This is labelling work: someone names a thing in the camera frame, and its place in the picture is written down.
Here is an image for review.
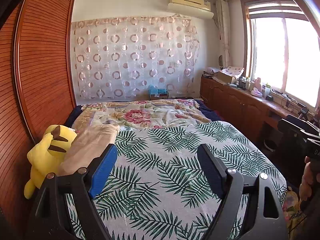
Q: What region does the window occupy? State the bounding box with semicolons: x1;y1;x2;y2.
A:
241;0;320;108

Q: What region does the small cardboard box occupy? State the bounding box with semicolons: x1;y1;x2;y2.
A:
149;93;169;101

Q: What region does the palm leaf bed sheet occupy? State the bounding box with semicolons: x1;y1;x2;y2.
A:
60;121;287;240

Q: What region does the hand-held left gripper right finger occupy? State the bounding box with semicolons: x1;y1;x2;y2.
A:
197;144;286;240

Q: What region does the person's right hand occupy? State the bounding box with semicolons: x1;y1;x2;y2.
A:
299;156;314;202

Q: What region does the stack of white papers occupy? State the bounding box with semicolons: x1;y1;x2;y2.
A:
204;67;220;77

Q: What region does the wooden low cabinet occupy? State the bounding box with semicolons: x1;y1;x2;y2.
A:
200;76;320;143

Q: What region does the yellow plush toy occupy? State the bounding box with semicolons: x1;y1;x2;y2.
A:
24;124;78;200

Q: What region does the floral blanket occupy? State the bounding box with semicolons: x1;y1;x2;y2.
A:
71;99;213;130

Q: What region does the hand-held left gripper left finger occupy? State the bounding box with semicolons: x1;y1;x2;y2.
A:
32;143;118;240

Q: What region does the pink dotted cloth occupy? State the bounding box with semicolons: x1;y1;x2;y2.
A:
222;66;245;77

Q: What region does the beige printed t-shirt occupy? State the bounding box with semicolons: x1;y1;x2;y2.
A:
59;124;120;177

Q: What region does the yellow floral cloth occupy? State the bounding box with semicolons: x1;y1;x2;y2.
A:
285;187;308;230

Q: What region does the wooden slatted wardrobe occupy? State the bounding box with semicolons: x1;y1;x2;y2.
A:
0;0;77;230

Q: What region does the pink figurine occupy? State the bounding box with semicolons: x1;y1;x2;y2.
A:
251;77;263;98

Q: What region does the pale window curtain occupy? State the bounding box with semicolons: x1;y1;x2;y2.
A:
215;0;232;68

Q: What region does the wall air conditioner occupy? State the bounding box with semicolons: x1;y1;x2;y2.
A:
168;0;214;19

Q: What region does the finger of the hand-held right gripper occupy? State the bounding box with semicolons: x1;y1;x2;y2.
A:
278;118;307;153

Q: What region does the sheer circle-patterned curtain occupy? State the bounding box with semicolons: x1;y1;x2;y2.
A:
71;16;200;100

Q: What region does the open cardboard box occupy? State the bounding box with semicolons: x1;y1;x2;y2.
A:
217;71;237;84

